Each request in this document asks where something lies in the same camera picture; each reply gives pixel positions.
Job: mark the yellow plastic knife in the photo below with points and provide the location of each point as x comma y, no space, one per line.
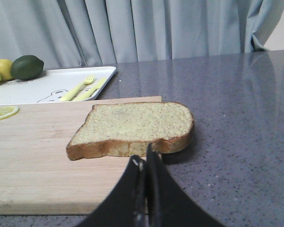
91,91

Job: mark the white bear tray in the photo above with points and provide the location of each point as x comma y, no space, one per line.
52,85

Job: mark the green lime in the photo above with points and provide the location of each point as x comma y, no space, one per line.
27,67

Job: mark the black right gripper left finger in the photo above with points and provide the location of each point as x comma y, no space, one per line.
125,205

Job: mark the grey curtain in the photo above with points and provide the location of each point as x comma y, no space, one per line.
65,33

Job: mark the yellow plastic fork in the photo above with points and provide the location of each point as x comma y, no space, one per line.
71,94

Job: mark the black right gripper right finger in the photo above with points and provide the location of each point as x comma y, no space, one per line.
168,205

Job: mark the bread slice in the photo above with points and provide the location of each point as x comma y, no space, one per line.
123,130

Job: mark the rear yellow lemon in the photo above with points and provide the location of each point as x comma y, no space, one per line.
5,67

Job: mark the lemon slice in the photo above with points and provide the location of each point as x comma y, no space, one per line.
8,111

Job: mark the wooden cutting board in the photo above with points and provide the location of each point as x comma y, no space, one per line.
36,176

